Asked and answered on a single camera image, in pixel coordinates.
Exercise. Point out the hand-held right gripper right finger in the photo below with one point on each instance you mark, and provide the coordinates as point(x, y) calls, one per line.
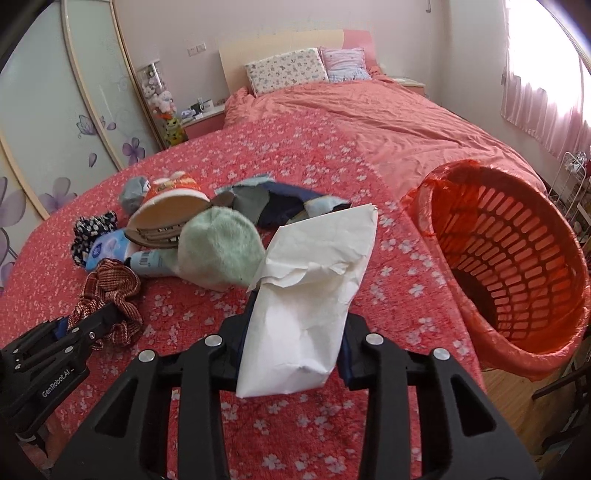
point(345, 364)

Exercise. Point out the clear plush toy display tube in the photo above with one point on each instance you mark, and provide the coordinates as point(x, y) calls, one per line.
point(159, 97)

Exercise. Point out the pink striped pillow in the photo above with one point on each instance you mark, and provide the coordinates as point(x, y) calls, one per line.
point(346, 62)

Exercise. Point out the beige nightstand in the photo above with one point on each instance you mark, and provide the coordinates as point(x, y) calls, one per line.
point(411, 83)

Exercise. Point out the pink and white nightstand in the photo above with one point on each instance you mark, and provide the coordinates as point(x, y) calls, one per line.
point(203, 123)

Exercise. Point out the white paper bag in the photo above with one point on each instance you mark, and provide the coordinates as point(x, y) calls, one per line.
point(304, 295)

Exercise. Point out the orange plastic laundry basket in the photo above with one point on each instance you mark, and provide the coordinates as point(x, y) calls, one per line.
point(471, 323)
point(508, 240)

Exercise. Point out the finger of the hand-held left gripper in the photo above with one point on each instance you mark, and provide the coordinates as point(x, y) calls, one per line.
point(60, 328)
point(104, 318)

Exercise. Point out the grey sock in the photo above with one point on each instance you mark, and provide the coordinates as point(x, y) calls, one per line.
point(134, 194)

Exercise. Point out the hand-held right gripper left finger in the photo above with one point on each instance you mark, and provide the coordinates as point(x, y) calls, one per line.
point(244, 337)

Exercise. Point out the white wall socket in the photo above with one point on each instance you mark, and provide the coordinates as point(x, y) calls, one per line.
point(196, 48)

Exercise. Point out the black floral scrunchie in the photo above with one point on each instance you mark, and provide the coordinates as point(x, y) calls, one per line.
point(90, 230)

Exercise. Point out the wardrobe with purple flower doors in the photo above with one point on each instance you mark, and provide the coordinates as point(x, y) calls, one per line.
point(55, 92)

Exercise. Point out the pale green fuzzy hat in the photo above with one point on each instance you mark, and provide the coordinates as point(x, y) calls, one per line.
point(217, 249)

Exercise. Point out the red-brown woven scrunchie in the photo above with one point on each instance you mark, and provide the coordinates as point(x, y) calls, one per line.
point(111, 286)

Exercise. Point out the pink curtain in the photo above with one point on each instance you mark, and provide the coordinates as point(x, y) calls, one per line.
point(540, 92)

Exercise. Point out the dark mug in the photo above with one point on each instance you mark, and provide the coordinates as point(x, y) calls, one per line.
point(197, 108)

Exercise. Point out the white bottle with barcode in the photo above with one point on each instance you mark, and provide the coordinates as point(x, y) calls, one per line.
point(147, 264)

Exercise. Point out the light blue cloth piece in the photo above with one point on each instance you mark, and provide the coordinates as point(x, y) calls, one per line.
point(323, 205)

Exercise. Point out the navy blue cloth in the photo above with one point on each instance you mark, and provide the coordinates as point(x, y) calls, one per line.
point(281, 207)

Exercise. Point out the grey-green cloth piece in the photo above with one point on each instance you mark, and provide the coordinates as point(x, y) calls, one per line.
point(251, 198)

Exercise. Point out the white floral pillow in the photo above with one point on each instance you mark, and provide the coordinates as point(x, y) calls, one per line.
point(286, 69)

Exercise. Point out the red floral blanket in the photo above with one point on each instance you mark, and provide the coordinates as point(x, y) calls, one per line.
point(300, 152)

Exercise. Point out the beige and pink headboard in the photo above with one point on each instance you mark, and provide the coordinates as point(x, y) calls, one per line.
point(277, 46)

